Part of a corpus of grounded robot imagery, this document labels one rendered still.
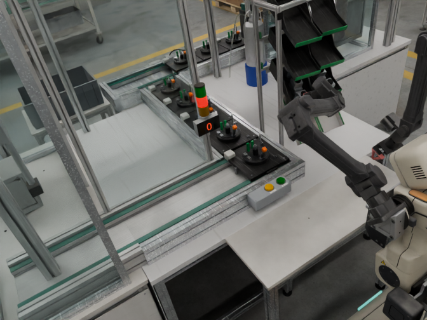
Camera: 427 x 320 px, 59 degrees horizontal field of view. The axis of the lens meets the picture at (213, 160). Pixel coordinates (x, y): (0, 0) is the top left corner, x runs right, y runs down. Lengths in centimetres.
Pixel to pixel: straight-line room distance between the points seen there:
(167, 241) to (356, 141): 119
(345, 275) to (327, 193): 88
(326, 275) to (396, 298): 97
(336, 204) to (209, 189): 61
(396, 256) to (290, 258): 42
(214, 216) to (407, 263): 80
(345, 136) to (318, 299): 102
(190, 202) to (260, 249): 42
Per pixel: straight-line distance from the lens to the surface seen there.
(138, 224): 182
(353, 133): 230
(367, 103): 336
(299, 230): 175
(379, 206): 138
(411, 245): 169
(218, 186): 189
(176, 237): 169
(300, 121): 118
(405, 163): 142
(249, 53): 269
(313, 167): 205
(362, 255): 278
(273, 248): 169
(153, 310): 187
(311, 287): 260
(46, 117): 116
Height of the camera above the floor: 221
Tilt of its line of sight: 39 degrees down
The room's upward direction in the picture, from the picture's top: 10 degrees counter-clockwise
